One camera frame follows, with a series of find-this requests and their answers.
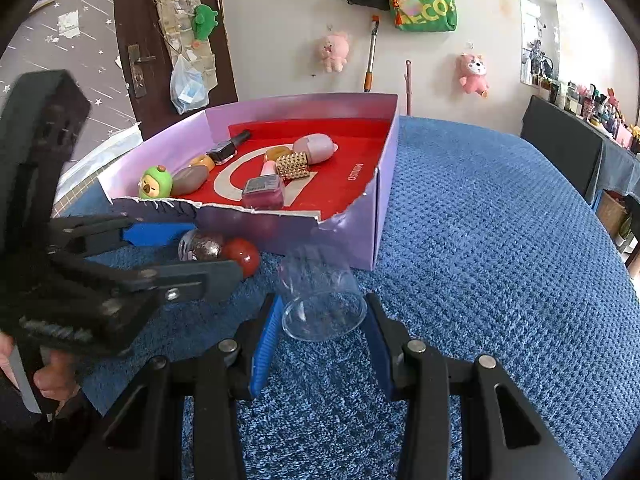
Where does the blue textured towel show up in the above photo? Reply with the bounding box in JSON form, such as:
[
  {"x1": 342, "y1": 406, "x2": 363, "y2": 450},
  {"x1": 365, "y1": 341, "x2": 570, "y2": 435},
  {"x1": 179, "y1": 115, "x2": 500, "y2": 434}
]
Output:
[{"x1": 60, "y1": 116, "x2": 636, "y2": 480}]

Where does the green figure toy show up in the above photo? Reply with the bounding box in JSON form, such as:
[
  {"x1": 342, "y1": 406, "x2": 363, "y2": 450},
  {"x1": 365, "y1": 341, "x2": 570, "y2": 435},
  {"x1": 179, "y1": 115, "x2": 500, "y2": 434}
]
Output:
[{"x1": 137, "y1": 165, "x2": 173, "y2": 200}]

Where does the person's left hand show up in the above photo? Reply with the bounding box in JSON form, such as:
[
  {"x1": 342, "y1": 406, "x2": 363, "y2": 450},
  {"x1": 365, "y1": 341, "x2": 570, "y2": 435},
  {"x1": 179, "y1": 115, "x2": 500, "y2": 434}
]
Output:
[{"x1": 0, "y1": 335, "x2": 83, "y2": 413}]

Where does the clear plastic bag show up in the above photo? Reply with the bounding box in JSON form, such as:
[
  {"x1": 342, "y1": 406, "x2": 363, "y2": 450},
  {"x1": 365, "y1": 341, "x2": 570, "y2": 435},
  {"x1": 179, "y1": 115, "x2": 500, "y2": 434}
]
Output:
[{"x1": 170, "y1": 54, "x2": 210, "y2": 116}]

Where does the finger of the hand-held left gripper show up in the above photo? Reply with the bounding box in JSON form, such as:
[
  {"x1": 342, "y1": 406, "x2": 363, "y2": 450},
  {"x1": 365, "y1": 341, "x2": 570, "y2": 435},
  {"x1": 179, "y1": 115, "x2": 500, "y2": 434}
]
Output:
[
  {"x1": 47, "y1": 212, "x2": 196, "y2": 261},
  {"x1": 50, "y1": 250, "x2": 245, "y2": 307}
]

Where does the clear round glitter container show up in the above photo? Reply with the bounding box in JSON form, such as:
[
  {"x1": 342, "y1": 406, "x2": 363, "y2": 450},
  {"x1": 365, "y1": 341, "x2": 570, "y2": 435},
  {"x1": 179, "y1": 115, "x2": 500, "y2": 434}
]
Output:
[{"x1": 177, "y1": 230, "x2": 227, "y2": 263}]

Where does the row of cosmetic bottles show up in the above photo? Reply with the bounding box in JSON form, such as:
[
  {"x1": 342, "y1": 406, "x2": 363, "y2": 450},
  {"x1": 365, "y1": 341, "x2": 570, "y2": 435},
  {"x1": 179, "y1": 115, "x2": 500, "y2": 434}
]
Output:
[{"x1": 532, "y1": 75, "x2": 640, "y2": 153}]

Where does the pink oval case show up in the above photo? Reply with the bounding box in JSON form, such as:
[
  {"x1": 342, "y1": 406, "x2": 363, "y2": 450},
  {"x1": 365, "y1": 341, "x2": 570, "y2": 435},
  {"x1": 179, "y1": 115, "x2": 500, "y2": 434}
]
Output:
[{"x1": 292, "y1": 132, "x2": 336, "y2": 164}]

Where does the large pink nail polish bottle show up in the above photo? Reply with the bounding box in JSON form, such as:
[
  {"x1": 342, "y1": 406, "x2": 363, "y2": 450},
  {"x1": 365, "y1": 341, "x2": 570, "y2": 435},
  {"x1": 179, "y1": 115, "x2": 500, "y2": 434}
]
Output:
[{"x1": 241, "y1": 161, "x2": 286, "y2": 211}]

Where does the red shiny ball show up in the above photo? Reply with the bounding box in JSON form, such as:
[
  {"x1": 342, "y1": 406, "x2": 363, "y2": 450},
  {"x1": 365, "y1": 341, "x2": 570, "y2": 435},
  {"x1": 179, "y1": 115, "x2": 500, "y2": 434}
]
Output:
[{"x1": 220, "y1": 237, "x2": 262, "y2": 279}]

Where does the metal door handle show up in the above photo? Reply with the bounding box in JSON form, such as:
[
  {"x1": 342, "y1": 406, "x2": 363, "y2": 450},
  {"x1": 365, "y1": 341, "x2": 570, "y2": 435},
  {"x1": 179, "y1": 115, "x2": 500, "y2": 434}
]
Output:
[{"x1": 126, "y1": 44, "x2": 157, "y2": 98}]

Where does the purple cardboard box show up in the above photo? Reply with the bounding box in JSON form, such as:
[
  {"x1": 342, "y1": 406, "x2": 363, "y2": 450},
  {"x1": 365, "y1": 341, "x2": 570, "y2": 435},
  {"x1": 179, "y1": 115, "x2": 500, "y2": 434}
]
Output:
[{"x1": 102, "y1": 92, "x2": 401, "y2": 272}]

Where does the clear plastic cup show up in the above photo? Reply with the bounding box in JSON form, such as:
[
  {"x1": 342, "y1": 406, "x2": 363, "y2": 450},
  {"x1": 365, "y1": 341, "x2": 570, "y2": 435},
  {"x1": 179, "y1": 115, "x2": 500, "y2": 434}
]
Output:
[{"x1": 277, "y1": 247, "x2": 367, "y2": 342}]

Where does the torn white paper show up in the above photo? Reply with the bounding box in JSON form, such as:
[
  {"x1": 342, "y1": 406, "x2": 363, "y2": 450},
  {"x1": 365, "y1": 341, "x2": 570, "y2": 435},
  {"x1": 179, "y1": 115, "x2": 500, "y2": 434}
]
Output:
[{"x1": 56, "y1": 10, "x2": 81, "y2": 38}]

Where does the mop handle with orange grip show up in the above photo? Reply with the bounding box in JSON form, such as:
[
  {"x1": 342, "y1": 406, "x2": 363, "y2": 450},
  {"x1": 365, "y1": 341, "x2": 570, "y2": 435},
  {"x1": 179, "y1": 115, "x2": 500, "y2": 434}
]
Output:
[{"x1": 363, "y1": 15, "x2": 380, "y2": 93}]

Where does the desk with dark cloth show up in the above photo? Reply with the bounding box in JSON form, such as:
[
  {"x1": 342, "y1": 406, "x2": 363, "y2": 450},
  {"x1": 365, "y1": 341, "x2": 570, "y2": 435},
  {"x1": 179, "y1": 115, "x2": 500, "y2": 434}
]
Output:
[{"x1": 520, "y1": 95, "x2": 640, "y2": 251}]

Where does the brown eyeshadow case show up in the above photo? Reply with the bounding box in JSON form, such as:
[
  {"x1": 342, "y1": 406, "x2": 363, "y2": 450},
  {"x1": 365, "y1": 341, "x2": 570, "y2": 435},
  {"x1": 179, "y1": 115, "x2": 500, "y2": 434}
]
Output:
[{"x1": 171, "y1": 165, "x2": 211, "y2": 197}]

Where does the brown door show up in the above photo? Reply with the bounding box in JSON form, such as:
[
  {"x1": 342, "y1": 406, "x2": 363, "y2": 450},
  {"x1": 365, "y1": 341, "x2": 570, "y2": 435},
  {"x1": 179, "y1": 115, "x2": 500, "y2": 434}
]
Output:
[{"x1": 112, "y1": 0, "x2": 238, "y2": 141}]

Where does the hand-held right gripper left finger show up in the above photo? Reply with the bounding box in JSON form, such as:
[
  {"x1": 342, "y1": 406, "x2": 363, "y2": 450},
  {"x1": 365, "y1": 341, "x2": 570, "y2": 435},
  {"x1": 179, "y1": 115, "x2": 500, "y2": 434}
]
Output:
[{"x1": 65, "y1": 292, "x2": 285, "y2": 480}]

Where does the wall mirror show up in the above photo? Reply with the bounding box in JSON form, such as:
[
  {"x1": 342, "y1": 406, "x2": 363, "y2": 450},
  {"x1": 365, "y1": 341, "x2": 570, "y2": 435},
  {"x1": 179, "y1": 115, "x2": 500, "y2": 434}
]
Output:
[{"x1": 519, "y1": 0, "x2": 560, "y2": 86}]

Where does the pink bear plush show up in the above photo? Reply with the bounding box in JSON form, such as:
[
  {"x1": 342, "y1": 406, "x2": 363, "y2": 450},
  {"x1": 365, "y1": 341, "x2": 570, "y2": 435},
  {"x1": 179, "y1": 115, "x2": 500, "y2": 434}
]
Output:
[{"x1": 456, "y1": 52, "x2": 491, "y2": 98}]

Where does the pink plush toy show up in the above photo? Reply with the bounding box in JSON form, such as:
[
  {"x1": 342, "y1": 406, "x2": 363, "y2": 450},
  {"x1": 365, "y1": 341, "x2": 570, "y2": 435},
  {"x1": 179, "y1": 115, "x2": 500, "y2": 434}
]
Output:
[{"x1": 318, "y1": 31, "x2": 351, "y2": 73}]

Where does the green plush toy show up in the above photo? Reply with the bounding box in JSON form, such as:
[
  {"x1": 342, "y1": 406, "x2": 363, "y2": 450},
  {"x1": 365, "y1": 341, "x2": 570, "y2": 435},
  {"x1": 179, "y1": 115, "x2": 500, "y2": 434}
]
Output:
[{"x1": 191, "y1": 4, "x2": 219, "y2": 43}]

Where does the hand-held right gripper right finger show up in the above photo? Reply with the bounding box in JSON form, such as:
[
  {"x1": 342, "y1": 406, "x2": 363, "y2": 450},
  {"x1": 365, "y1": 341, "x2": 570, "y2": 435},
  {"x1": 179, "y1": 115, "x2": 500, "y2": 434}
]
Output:
[{"x1": 364, "y1": 292, "x2": 581, "y2": 480}]

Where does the gold studded cylinder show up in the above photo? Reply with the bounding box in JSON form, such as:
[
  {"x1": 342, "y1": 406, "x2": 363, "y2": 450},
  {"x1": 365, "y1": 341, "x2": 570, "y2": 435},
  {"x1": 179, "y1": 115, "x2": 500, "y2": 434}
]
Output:
[{"x1": 276, "y1": 152, "x2": 312, "y2": 180}]

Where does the small dark nail polish bottle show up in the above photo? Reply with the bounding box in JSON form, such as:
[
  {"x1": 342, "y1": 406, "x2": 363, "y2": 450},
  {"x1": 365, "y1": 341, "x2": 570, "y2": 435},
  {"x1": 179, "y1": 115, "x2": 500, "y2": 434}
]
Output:
[{"x1": 206, "y1": 130, "x2": 253, "y2": 163}]

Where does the beige hanging organizer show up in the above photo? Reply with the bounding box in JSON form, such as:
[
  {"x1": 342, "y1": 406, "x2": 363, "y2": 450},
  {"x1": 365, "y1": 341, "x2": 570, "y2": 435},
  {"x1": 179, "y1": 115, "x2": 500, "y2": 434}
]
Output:
[{"x1": 146, "y1": 0, "x2": 218, "y2": 91}]

